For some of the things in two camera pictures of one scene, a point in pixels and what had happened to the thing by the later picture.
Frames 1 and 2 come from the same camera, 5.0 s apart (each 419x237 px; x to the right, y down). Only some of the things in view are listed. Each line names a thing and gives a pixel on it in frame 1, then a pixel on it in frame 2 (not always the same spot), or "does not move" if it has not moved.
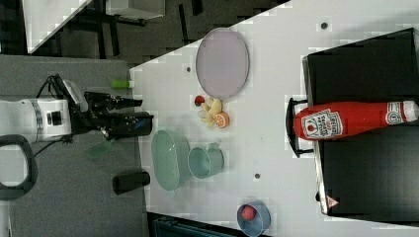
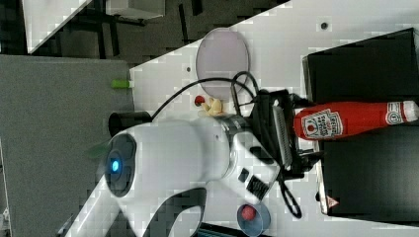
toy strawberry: (199, 100) does not move
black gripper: (110, 115) -> (263, 114)
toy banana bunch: (213, 108) does not move
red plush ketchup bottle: (333, 119) does not move
